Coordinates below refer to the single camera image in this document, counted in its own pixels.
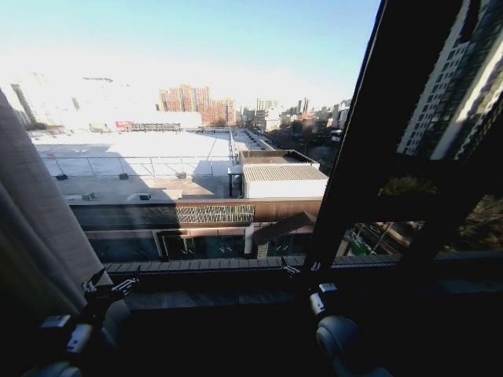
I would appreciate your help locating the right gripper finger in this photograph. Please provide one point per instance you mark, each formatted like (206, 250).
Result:
(316, 267)
(290, 267)

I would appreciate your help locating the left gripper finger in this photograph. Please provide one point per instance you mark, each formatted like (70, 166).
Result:
(93, 279)
(125, 284)

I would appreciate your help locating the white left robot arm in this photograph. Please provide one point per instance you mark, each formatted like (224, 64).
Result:
(67, 337)

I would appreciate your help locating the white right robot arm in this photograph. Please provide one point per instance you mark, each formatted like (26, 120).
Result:
(338, 334)

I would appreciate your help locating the dark stone window sill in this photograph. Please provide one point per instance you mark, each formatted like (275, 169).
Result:
(220, 288)

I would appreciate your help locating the beige fabric curtain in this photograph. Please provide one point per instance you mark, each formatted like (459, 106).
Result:
(35, 220)

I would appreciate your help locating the small corrugated roof building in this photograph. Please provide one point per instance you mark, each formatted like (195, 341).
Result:
(281, 176)

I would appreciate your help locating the brown facade low building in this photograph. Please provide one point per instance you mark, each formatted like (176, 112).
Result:
(196, 228)

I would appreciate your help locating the large white flat rooftop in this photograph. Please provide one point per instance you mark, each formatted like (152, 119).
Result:
(149, 149)

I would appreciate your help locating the red brick apartment block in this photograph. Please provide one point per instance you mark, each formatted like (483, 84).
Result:
(196, 104)

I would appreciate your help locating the pale high-rise building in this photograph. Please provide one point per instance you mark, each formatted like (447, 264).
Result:
(452, 82)

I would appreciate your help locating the dark window frame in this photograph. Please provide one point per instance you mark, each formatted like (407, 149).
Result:
(353, 165)

